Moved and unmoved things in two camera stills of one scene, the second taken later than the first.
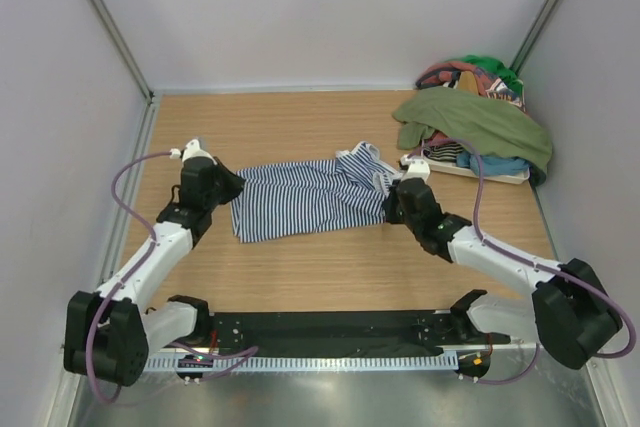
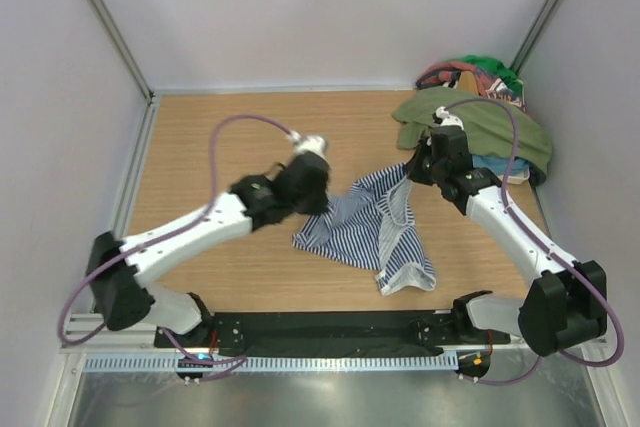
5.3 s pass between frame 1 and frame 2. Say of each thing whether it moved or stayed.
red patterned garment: stayed
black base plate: stayed
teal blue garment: stayed
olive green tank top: stayed
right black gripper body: moved
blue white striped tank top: moved
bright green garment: stayed
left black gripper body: moved
